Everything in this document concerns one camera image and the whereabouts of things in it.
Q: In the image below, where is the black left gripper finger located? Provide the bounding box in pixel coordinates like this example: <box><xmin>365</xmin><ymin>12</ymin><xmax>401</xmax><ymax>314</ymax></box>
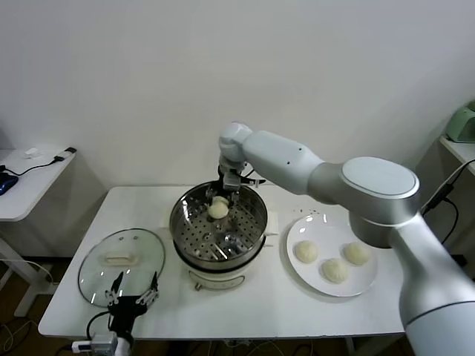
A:
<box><xmin>135</xmin><ymin>271</ymin><xmax>160</xmax><ymax>307</ymax></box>
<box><xmin>105</xmin><ymin>271</ymin><xmax>125</xmax><ymax>307</ymax></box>

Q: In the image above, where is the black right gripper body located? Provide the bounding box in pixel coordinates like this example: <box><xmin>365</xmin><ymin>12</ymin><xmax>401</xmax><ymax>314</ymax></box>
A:
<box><xmin>210</xmin><ymin>163</ymin><xmax>248</xmax><ymax>195</ymax></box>

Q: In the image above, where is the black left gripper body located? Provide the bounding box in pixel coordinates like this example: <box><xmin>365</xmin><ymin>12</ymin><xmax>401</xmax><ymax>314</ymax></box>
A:
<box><xmin>108</xmin><ymin>295</ymin><xmax>148</xmax><ymax>335</ymax></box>

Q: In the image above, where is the white steamed baozi bun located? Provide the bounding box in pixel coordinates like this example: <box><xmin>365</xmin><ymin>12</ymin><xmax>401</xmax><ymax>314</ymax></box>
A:
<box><xmin>295</xmin><ymin>240</ymin><xmax>320</xmax><ymax>265</ymax></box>
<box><xmin>320</xmin><ymin>257</ymin><xmax>350</xmax><ymax>286</ymax></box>
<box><xmin>343</xmin><ymin>242</ymin><xmax>372</xmax><ymax>266</ymax></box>
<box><xmin>207</xmin><ymin>196</ymin><xmax>229</xmax><ymax>220</ymax></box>

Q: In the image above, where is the round glass pot lid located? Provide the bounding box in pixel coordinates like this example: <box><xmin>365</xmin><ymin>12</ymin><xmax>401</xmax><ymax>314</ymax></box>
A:
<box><xmin>77</xmin><ymin>228</ymin><xmax>166</xmax><ymax>309</ymax></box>

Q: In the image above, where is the perforated steel steamer basket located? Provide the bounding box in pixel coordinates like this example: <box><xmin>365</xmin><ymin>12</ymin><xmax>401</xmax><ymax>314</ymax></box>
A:
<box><xmin>169</xmin><ymin>181</ymin><xmax>269</xmax><ymax>263</ymax></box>

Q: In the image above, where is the steel steamer pot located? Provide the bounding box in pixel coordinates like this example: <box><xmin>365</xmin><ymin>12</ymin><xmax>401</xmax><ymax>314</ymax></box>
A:
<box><xmin>159</xmin><ymin>207</ymin><xmax>280</xmax><ymax>292</ymax></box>

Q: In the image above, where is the large white round plate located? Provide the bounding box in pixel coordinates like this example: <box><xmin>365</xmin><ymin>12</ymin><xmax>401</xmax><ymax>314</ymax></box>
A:
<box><xmin>286</xmin><ymin>214</ymin><xmax>379</xmax><ymax>297</ymax></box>

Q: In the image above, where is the white side table with devices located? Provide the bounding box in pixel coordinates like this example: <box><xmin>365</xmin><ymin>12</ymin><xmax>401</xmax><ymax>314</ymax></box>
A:
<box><xmin>0</xmin><ymin>148</ymin><xmax>78</xmax><ymax>319</ymax></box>

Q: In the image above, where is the blue electronic device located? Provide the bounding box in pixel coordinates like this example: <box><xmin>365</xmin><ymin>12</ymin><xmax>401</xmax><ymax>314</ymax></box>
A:
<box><xmin>0</xmin><ymin>174</ymin><xmax>20</xmax><ymax>197</ymax></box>

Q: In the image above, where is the mint green appliance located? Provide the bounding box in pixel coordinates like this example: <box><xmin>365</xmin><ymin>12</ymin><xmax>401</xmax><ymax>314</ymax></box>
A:
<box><xmin>445</xmin><ymin>100</ymin><xmax>475</xmax><ymax>144</ymax></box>

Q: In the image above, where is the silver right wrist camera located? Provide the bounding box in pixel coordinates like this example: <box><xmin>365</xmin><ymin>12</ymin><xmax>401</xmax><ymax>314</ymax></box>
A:
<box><xmin>222</xmin><ymin>171</ymin><xmax>266</xmax><ymax>191</ymax></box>

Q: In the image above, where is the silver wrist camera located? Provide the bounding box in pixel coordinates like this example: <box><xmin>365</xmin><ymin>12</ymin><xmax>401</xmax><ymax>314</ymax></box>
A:
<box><xmin>72</xmin><ymin>332</ymin><xmax>118</xmax><ymax>353</ymax></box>
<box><xmin>222</xmin><ymin>171</ymin><xmax>266</xmax><ymax>191</ymax></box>

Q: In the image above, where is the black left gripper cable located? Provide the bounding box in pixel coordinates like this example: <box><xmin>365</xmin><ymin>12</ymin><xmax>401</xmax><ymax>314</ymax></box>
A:
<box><xmin>86</xmin><ymin>310</ymin><xmax>112</xmax><ymax>340</ymax></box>

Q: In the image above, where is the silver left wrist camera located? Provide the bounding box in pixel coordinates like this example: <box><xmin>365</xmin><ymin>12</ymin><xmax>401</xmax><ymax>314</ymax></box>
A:
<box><xmin>72</xmin><ymin>332</ymin><xmax>118</xmax><ymax>353</ymax></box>

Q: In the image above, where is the white floor cable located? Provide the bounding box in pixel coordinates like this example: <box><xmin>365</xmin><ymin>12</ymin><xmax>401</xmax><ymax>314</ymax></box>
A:
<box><xmin>0</xmin><ymin>259</ymin><xmax>55</xmax><ymax>286</ymax></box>

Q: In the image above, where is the black charging cable with plug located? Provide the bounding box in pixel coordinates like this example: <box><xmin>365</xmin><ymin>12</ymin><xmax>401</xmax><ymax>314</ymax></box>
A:
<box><xmin>0</xmin><ymin>148</ymin><xmax>78</xmax><ymax>177</ymax></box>

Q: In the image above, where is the black power cable with adapter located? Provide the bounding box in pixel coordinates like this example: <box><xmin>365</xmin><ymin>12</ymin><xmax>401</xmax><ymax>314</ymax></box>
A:
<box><xmin>421</xmin><ymin>159</ymin><xmax>475</xmax><ymax>216</ymax></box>

